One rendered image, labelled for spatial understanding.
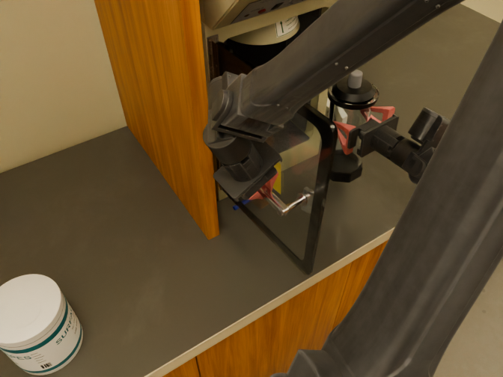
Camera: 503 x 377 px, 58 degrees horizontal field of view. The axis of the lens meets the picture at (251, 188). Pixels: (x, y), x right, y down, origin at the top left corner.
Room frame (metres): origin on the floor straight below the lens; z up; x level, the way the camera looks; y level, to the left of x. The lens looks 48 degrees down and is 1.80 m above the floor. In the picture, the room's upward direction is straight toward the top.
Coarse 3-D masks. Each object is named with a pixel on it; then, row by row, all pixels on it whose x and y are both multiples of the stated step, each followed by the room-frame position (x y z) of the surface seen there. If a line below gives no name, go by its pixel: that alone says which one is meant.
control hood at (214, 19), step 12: (204, 0) 0.73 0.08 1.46; (216, 0) 0.70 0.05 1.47; (228, 0) 0.66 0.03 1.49; (240, 0) 0.65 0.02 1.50; (252, 0) 0.67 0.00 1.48; (204, 12) 0.73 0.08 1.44; (216, 12) 0.70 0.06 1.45; (228, 12) 0.67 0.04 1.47; (240, 12) 0.70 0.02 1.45; (216, 24) 0.71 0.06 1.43; (228, 24) 0.73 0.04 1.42
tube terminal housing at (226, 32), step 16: (320, 0) 0.88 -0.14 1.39; (336, 0) 0.90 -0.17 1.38; (256, 16) 0.80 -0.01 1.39; (272, 16) 0.82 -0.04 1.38; (288, 16) 0.84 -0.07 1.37; (208, 32) 0.74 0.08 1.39; (224, 32) 0.76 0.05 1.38; (240, 32) 0.78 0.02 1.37; (208, 64) 0.74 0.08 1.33; (208, 80) 0.74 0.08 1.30; (320, 96) 0.90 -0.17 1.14; (320, 112) 0.90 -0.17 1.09; (224, 192) 0.75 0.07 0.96
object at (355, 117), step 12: (372, 84) 0.84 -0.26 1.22; (336, 96) 0.79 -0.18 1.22; (336, 108) 0.78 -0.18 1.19; (348, 108) 0.76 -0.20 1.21; (336, 120) 0.78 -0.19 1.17; (348, 120) 0.76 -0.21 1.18; (360, 120) 0.76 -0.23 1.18; (336, 144) 0.77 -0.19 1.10; (360, 144) 0.76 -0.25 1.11; (336, 156) 0.76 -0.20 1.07; (348, 156) 0.75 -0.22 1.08; (360, 156) 0.77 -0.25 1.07; (336, 168) 0.76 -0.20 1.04; (348, 168) 0.75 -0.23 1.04
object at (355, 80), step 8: (360, 72) 0.81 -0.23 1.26; (344, 80) 0.83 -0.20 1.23; (352, 80) 0.80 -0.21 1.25; (360, 80) 0.80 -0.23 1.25; (336, 88) 0.80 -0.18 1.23; (344, 88) 0.80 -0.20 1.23; (352, 88) 0.80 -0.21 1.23; (360, 88) 0.80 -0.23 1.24; (368, 88) 0.80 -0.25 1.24; (344, 96) 0.78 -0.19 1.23; (352, 96) 0.77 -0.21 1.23; (360, 96) 0.77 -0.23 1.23; (368, 96) 0.78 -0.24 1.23
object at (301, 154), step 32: (224, 64) 0.70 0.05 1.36; (288, 128) 0.56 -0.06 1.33; (320, 128) 0.51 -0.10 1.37; (288, 160) 0.55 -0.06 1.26; (320, 160) 0.50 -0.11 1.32; (288, 192) 0.55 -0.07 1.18; (320, 192) 0.49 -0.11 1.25; (256, 224) 0.62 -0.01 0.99; (288, 224) 0.54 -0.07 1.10; (320, 224) 0.49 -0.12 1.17; (288, 256) 0.54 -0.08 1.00
